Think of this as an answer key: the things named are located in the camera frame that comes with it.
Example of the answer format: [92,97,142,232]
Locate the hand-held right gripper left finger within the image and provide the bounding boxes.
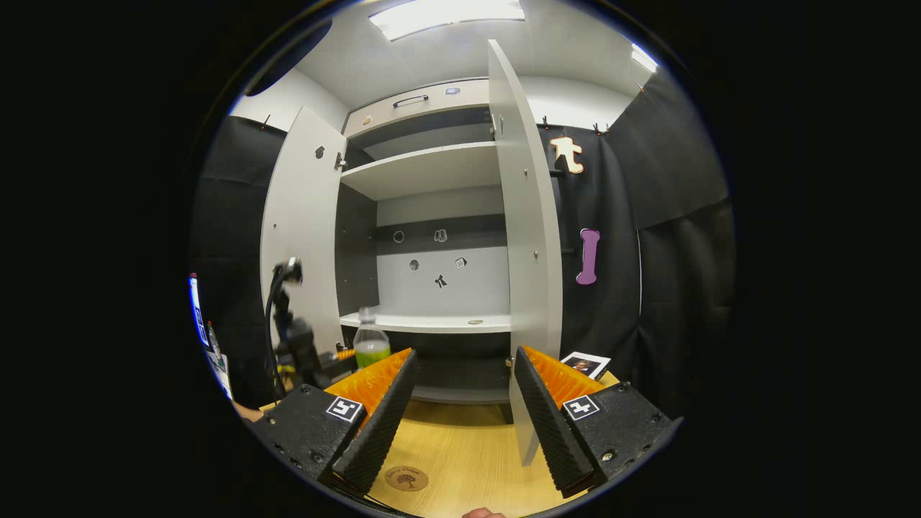
[248,348,419,497]

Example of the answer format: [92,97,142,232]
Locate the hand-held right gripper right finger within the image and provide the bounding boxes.
[514,345,683,499]

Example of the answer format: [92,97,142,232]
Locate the green label bottle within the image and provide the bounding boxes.
[353,307,391,369]

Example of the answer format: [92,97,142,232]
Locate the round wooden coaster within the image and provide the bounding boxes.
[384,466,430,493]

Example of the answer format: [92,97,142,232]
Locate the grey cabinet door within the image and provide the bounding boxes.
[260,106,350,360]
[487,40,563,467]

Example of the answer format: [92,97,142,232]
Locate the grey cabinet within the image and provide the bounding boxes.
[335,78,522,425]

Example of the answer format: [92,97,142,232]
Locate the white photo book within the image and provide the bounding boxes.
[560,351,612,381]

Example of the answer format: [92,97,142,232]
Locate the white papers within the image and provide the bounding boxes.
[209,351,235,401]

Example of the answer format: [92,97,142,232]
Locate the computer monitor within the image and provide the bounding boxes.
[189,272,211,350]

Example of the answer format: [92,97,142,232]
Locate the black backdrop cloth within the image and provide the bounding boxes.
[189,68,736,422]

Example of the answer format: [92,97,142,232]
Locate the large ceiling light panel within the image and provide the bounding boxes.
[368,0,526,42]

